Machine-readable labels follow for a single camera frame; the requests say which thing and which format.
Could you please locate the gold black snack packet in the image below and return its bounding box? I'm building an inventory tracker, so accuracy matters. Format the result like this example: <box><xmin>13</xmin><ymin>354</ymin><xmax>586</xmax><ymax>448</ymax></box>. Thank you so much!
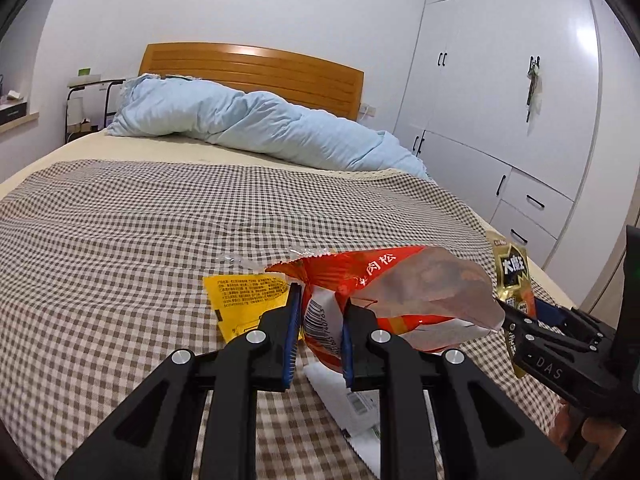
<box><xmin>485</xmin><ymin>228</ymin><xmax>538</xmax><ymax>380</ymax></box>

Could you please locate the red snack wrapper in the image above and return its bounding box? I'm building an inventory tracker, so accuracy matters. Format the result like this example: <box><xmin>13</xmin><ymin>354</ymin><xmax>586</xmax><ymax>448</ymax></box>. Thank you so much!
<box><xmin>266</xmin><ymin>246</ymin><xmax>506</xmax><ymax>372</ymax></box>

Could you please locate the right hand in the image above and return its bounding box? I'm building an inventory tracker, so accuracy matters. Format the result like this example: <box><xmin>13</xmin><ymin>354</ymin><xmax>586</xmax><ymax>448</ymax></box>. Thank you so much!
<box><xmin>548</xmin><ymin>400</ymin><xmax>626</xmax><ymax>469</ymax></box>

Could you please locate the yellow snack packet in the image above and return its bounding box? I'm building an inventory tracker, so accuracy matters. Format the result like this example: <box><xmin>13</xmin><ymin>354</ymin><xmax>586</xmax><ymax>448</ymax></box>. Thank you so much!
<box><xmin>203</xmin><ymin>273</ymin><xmax>290</xmax><ymax>342</ymax></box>

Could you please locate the white built-in wardrobe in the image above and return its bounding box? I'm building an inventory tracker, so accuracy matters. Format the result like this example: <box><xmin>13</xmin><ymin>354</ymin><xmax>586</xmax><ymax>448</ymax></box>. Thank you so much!
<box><xmin>395</xmin><ymin>0</ymin><xmax>600</xmax><ymax>264</ymax></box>

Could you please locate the light blue duvet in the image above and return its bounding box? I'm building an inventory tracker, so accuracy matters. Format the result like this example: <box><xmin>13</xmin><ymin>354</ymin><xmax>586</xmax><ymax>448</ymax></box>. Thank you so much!
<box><xmin>107</xmin><ymin>74</ymin><xmax>430</xmax><ymax>180</ymax></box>

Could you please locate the black metal bedside rack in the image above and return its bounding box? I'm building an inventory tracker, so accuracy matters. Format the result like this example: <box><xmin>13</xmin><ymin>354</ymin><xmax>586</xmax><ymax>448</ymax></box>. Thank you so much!
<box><xmin>64</xmin><ymin>68</ymin><xmax>125</xmax><ymax>143</ymax></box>

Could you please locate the plastic bag on wardrobe handle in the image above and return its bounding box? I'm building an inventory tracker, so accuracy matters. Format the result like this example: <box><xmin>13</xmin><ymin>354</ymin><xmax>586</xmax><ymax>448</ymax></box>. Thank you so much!
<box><xmin>525</xmin><ymin>55</ymin><xmax>542</xmax><ymax>136</ymax></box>

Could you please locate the wall power socket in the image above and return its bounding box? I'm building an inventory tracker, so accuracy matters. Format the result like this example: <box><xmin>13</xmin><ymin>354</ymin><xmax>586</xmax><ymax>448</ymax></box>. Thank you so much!
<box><xmin>358</xmin><ymin>103</ymin><xmax>376</xmax><ymax>119</ymax></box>

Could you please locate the wooden bed frame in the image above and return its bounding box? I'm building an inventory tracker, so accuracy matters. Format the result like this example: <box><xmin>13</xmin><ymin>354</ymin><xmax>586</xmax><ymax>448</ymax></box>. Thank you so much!
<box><xmin>139</xmin><ymin>42</ymin><xmax>364</xmax><ymax>120</ymax></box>

